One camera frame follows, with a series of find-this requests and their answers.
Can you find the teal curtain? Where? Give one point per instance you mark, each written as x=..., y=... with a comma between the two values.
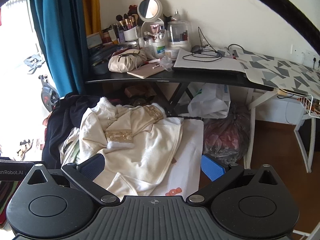
x=57, y=42

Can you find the white pump lotion bottle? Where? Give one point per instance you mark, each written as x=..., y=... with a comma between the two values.
x=158, y=50

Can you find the yellow curtain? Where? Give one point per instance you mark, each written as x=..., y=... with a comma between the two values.
x=91, y=5

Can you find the grey bowl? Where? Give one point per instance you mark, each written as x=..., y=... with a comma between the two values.
x=100, y=68

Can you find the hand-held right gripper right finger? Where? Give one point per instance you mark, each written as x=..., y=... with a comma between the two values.
x=212, y=167

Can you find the pink notebook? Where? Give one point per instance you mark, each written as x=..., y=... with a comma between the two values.
x=145, y=71

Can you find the pile of cosmetics boxes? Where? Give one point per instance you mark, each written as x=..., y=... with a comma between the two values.
x=95, y=40

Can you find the white table frame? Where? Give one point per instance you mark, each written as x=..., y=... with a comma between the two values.
x=250, y=130

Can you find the pale striped garment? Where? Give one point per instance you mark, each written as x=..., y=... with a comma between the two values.
x=70, y=150

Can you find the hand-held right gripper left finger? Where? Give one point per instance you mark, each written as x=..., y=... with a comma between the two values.
x=93, y=167

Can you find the dark navy garment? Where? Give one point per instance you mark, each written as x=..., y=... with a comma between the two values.
x=62, y=120

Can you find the white plastic bag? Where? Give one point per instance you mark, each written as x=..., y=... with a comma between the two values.
x=212, y=100

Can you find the white cup of makeup brushes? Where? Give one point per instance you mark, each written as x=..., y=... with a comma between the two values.
x=130, y=33

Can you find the clear perfume bottle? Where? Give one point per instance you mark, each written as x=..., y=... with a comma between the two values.
x=177, y=16

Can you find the dark translucent plastic bag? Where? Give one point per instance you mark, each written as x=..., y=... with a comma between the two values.
x=225, y=135

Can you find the cream velvet robe gold trim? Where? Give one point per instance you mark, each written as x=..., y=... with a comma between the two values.
x=140, y=150

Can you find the white wall socket panel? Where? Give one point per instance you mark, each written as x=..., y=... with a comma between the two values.
x=297, y=50

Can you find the cream pouch bag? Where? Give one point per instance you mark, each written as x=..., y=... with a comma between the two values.
x=125, y=63

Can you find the black exercise bike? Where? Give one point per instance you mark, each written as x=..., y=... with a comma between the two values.
x=48, y=96

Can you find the clear cosmetics jar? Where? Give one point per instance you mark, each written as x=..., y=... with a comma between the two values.
x=178, y=33

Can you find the cotton swab jar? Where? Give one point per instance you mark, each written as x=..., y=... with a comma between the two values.
x=168, y=54

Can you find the round white vanity mirror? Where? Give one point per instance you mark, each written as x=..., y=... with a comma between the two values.
x=147, y=7

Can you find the black plug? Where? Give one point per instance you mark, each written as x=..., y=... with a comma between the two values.
x=314, y=60

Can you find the white cloth with flower print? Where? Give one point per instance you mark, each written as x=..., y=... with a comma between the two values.
x=190, y=142

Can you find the black desk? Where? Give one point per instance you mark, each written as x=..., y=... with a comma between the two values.
x=190, y=76

